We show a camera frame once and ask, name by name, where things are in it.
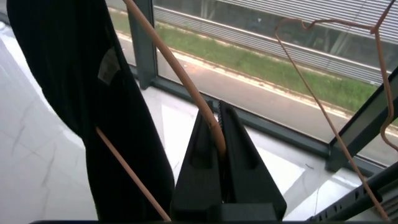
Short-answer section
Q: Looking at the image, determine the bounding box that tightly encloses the window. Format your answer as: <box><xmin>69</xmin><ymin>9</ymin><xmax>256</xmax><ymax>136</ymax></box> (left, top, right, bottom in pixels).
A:
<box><xmin>104</xmin><ymin>0</ymin><xmax>398</xmax><ymax>175</ymax></box>

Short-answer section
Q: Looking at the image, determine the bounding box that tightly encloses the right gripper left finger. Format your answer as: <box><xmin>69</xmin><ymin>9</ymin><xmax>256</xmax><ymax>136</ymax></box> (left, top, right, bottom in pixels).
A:
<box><xmin>169</xmin><ymin>100</ymin><xmax>224</xmax><ymax>222</ymax></box>

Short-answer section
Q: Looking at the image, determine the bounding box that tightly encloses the black garment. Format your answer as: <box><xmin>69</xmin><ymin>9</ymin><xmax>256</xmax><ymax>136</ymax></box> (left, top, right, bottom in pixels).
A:
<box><xmin>6</xmin><ymin>0</ymin><xmax>175</xmax><ymax>222</ymax></box>

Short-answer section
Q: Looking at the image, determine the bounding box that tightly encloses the black clothes rack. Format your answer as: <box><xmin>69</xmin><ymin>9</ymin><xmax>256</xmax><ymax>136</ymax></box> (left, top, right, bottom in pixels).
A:
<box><xmin>306</xmin><ymin>161</ymin><xmax>398</xmax><ymax>222</ymax></box>

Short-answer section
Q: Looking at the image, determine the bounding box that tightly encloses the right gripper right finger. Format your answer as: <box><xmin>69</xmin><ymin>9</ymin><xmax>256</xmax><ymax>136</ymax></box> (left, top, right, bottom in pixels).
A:
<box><xmin>216</xmin><ymin>99</ymin><xmax>288</xmax><ymax>222</ymax></box>

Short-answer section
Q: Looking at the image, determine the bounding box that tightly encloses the pink clothes hanger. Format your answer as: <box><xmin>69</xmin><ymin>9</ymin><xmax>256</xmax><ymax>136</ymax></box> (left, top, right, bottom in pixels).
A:
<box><xmin>95</xmin><ymin>0</ymin><xmax>227</xmax><ymax>222</ymax></box>
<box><xmin>273</xmin><ymin>0</ymin><xmax>398</xmax><ymax>222</ymax></box>

